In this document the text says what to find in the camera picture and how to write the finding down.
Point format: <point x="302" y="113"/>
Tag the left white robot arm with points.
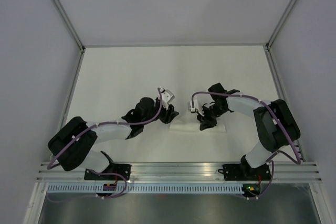
<point x="72" y="146"/>

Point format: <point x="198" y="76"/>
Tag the right aluminium frame post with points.
<point x="289" y="8"/>

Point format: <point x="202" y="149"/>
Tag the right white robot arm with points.
<point x="275" y="124"/>

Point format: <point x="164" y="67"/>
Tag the white slotted cable duct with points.
<point x="146" y="188"/>

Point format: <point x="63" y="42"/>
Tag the aluminium frame post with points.
<point x="289" y="8"/>
<point x="68" y="24"/>

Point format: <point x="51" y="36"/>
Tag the white cloth napkin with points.
<point x="194" y="126"/>

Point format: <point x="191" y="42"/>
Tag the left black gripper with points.
<point x="169" y="114"/>

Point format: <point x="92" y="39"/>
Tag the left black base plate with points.
<point x="112" y="172"/>

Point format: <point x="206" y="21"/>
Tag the aluminium mounting rail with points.
<point x="189" y="172"/>

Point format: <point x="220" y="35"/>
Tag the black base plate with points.
<point x="112" y="172"/>
<point x="239" y="172"/>

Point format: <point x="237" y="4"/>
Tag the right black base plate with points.
<point x="239" y="172"/>

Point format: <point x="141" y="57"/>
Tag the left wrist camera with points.
<point x="165" y="97"/>

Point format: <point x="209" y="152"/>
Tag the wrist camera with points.
<point x="193" y="106"/>
<point x="165" y="97"/>

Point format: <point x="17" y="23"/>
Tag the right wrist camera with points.
<point x="193" y="106"/>

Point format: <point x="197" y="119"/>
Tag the left aluminium frame post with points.
<point x="68" y="24"/>

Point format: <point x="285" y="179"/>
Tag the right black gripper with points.
<point x="206" y="122"/>

